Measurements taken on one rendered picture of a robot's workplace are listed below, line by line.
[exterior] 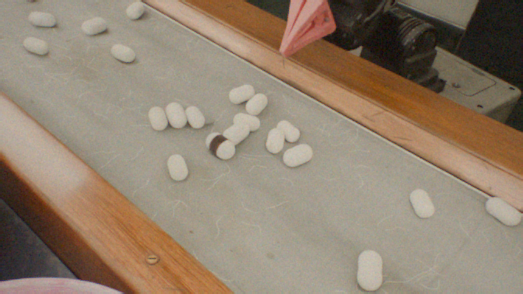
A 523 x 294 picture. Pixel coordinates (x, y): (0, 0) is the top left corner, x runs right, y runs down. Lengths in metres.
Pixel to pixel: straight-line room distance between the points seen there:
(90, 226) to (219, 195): 0.13
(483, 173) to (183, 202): 0.34
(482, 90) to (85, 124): 1.04
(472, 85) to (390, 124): 0.77
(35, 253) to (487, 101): 1.09
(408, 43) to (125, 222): 0.84
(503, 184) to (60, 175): 0.47
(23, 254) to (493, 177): 0.51
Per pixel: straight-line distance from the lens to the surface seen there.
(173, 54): 0.71
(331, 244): 0.46
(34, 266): 0.54
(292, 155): 0.51
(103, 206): 0.45
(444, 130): 0.61
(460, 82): 1.36
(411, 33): 1.14
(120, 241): 0.42
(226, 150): 0.51
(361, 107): 0.62
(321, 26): 0.61
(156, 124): 0.55
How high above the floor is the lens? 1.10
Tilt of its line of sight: 40 degrees down
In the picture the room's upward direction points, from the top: 8 degrees clockwise
